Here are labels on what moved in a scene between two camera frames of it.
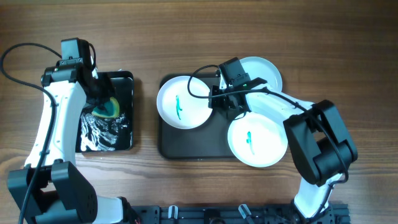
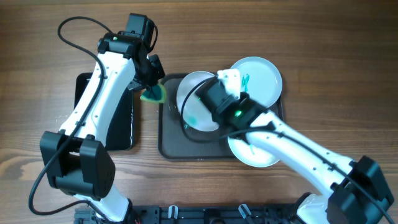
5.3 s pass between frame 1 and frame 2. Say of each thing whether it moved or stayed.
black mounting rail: stayed
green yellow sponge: moved
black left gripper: moved
